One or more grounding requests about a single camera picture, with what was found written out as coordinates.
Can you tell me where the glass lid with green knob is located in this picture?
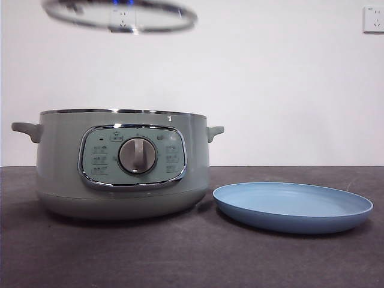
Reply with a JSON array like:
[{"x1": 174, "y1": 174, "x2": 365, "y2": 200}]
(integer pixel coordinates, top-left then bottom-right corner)
[{"x1": 41, "y1": 0, "x2": 199, "y2": 35}]

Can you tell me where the blue round plate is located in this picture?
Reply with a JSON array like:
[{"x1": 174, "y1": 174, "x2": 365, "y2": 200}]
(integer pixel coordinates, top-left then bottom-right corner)
[{"x1": 212, "y1": 181, "x2": 374, "y2": 235}]

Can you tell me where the pale green electric steamer pot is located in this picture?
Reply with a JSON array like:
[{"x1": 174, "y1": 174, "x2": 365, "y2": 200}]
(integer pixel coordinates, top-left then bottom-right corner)
[{"x1": 11, "y1": 108, "x2": 225, "y2": 222}]

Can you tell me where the white wall socket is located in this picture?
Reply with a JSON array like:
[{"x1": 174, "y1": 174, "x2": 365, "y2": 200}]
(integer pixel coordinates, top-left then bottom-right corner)
[
  {"x1": 109, "y1": 7, "x2": 136, "y2": 32},
  {"x1": 362, "y1": 5, "x2": 384, "y2": 34}
]

